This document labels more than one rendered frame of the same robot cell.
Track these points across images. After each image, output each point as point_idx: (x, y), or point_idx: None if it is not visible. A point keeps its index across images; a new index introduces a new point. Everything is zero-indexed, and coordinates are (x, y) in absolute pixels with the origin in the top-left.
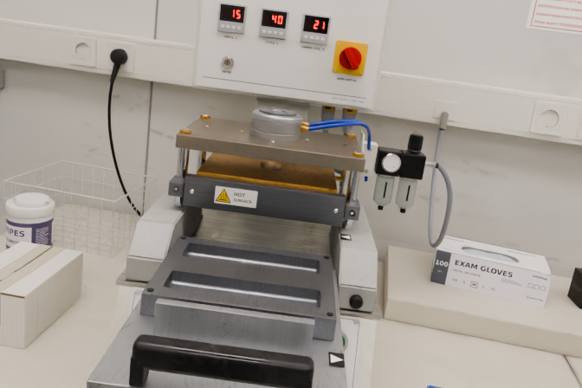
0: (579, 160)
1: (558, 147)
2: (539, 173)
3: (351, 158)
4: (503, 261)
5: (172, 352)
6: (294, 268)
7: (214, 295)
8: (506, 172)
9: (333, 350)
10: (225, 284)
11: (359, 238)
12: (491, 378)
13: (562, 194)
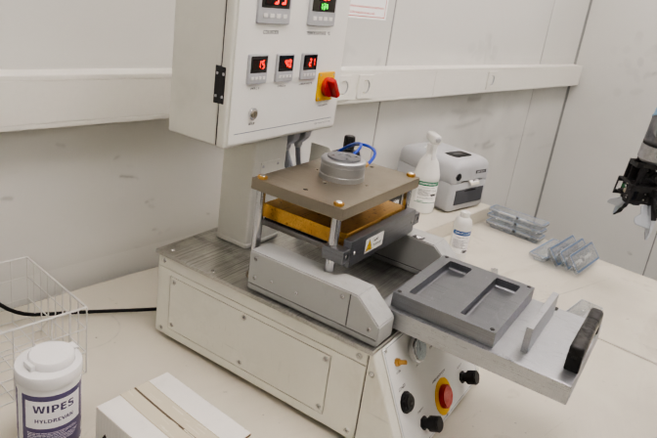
0: (347, 112)
1: (337, 106)
2: (328, 129)
3: (415, 179)
4: None
5: (589, 341)
6: (444, 274)
7: (502, 311)
8: (311, 134)
9: (541, 304)
10: (473, 303)
11: (421, 234)
12: None
13: (339, 140)
